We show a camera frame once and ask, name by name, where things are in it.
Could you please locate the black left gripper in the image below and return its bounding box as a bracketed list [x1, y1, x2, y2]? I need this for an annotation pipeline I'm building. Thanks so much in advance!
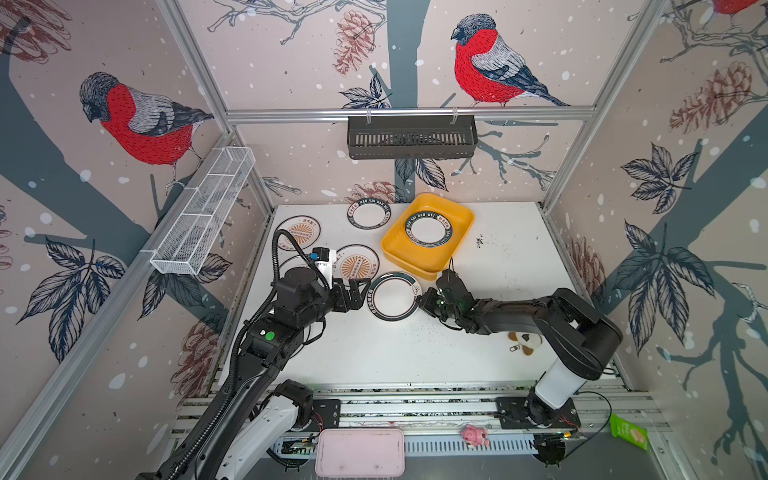
[297, 273, 371, 329]

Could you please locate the orange sunburst plate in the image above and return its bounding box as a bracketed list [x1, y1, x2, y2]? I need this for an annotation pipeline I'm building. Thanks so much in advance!
[333, 244, 380, 281]
[277, 215, 322, 251]

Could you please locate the green rim plate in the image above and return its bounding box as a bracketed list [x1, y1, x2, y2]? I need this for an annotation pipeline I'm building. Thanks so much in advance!
[346, 197, 391, 230]
[404, 211, 453, 248]
[366, 271, 422, 322]

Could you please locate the green rim plate front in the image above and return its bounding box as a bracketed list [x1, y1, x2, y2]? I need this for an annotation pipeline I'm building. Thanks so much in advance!
[404, 211, 453, 248]

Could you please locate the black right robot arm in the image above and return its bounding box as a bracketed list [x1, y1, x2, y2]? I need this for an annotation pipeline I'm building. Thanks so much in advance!
[417, 269, 623, 426]

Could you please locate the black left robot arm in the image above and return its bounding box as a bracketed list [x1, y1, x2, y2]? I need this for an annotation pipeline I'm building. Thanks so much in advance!
[139, 247, 371, 479]

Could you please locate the yellow plastic bin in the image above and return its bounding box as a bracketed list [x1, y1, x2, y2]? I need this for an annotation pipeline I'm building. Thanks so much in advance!
[380, 193, 475, 281]

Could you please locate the brown white plush toy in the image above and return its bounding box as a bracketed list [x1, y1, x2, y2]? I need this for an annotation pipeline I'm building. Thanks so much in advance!
[508, 332, 543, 356]

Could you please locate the pink pig toy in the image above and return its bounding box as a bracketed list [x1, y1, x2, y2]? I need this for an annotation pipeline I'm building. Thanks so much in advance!
[461, 425, 490, 448]

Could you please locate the pink plastic tray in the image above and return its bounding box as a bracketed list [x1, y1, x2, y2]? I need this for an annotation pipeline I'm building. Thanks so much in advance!
[315, 428, 405, 478]

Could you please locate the green snack packet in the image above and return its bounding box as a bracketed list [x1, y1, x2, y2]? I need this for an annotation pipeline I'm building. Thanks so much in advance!
[609, 414, 649, 451]

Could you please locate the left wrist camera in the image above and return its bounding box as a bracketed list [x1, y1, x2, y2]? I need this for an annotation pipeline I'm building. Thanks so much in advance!
[310, 247, 337, 289]

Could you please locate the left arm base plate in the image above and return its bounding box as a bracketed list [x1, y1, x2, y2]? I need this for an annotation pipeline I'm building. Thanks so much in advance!
[292, 399, 341, 433]

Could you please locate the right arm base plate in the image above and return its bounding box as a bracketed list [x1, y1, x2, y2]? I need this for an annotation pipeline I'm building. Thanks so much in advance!
[494, 395, 581, 430]

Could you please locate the black hanging wire basket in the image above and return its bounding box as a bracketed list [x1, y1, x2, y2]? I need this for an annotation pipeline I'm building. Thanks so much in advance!
[347, 115, 478, 160]

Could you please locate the white wire mesh shelf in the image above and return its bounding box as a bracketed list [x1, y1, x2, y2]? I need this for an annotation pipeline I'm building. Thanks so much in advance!
[150, 146, 255, 275]

